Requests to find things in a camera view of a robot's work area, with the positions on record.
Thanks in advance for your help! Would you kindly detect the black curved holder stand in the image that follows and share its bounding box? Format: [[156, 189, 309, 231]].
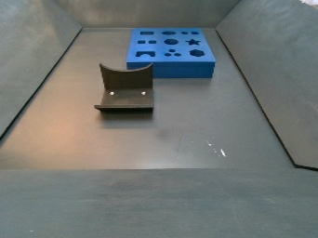
[[95, 64, 154, 112]]

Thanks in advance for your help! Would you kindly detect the blue shape sorter block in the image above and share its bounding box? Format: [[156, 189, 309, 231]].
[[128, 28, 217, 78]]

